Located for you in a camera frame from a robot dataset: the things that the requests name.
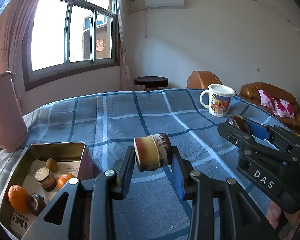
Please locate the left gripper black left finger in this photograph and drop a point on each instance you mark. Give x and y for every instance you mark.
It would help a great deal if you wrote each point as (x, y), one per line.
(124, 171)

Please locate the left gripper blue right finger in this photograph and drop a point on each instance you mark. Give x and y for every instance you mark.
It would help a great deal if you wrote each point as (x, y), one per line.
(185, 177)

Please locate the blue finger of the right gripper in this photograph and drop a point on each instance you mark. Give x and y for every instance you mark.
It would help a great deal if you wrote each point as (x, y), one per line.
(258, 130)

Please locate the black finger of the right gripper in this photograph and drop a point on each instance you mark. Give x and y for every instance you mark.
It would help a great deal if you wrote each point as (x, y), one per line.
(244, 141)

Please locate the purple sugarcane piece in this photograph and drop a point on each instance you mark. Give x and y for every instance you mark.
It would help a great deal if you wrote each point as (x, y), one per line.
(153, 152)

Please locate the white-faced sugarcane piece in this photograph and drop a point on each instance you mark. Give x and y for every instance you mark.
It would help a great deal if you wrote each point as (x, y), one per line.
(46, 179)

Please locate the dark brown water chestnut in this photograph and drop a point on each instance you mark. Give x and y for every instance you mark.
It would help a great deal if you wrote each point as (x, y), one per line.
(36, 204)

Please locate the large orange tangerine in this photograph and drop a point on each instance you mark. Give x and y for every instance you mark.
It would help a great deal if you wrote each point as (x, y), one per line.
(19, 199)

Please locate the person's right hand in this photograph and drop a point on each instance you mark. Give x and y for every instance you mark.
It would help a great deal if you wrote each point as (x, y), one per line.
(288, 224)

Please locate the pink floral cushion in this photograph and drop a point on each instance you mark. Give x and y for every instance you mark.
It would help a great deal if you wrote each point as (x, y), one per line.
(279, 107)

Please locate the brown leather sofa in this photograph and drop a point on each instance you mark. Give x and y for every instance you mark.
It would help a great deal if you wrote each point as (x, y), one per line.
(250, 93)

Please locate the white cartoon printed mug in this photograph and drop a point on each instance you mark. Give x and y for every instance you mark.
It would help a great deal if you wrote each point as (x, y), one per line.
(218, 100)

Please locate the metal tin box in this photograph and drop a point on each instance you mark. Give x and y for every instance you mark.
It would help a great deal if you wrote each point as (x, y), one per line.
(62, 151)

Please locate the small tangerine in tin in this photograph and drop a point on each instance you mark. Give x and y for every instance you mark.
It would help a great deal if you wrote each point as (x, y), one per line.
(63, 179)

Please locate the brown leather armchair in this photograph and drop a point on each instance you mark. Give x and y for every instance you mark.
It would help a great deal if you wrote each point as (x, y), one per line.
(202, 79)

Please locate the small yellow-brown fruit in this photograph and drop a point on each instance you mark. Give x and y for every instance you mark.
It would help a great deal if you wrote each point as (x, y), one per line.
(51, 164)

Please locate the printed paper sheet in tin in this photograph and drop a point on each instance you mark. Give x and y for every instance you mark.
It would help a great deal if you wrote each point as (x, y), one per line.
(21, 222)

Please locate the dark round stool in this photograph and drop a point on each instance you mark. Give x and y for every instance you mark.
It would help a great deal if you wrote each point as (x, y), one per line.
(151, 82)

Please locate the pink electric kettle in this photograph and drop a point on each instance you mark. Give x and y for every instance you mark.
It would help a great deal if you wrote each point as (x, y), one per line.
(13, 130)

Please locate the pink curtain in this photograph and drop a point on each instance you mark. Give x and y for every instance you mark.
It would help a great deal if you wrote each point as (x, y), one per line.
(122, 12)

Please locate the white wall air conditioner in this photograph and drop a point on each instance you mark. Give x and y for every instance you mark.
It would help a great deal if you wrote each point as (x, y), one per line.
(165, 3)

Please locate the window with brown frame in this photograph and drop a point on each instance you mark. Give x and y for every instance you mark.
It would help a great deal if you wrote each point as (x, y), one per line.
(68, 37)

